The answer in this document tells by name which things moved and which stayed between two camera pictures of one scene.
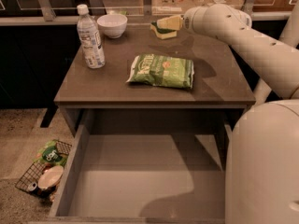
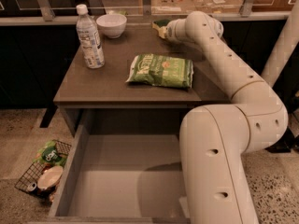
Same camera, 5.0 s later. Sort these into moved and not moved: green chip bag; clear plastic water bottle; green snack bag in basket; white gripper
Moved: white gripper
Not moved: green snack bag in basket; clear plastic water bottle; green chip bag
